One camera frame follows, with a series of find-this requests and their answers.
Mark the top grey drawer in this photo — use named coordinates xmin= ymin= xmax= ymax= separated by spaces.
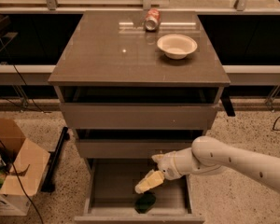
xmin=61 ymin=103 xmax=218 ymax=130

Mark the middle grey drawer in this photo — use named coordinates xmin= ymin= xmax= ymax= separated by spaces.
xmin=76 ymin=139 xmax=193 ymax=159

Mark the open cardboard box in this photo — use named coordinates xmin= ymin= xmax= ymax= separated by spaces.
xmin=0 ymin=119 xmax=49 ymax=216

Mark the black cable left floor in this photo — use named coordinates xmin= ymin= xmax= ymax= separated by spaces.
xmin=0 ymin=31 xmax=45 ymax=224

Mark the bottom grey open drawer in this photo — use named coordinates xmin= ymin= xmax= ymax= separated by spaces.
xmin=75 ymin=159 xmax=204 ymax=224

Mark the white paper bowl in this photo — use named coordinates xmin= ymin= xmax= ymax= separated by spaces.
xmin=157 ymin=35 xmax=198 ymax=60

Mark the black floor bar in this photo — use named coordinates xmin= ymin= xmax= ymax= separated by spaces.
xmin=41 ymin=127 xmax=70 ymax=192

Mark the red soda can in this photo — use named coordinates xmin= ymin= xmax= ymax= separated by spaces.
xmin=144 ymin=8 xmax=161 ymax=31

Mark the black cabinet leg bar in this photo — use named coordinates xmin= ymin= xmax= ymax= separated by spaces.
xmin=220 ymin=89 xmax=235 ymax=117

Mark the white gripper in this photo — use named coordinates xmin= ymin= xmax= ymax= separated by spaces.
xmin=134 ymin=151 xmax=181 ymax=194

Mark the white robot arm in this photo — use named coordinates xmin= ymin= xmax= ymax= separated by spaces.
xmin=134 ymin=136 xmax=280 ymax=194

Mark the green yellow sponge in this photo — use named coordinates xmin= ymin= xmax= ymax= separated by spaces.
xmin=134 ymin=192 xmax=156 ymax=214

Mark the grey drawer cabinet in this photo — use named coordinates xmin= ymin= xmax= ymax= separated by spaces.
xmin=48 ymin=10 xmax=231 ymax=224

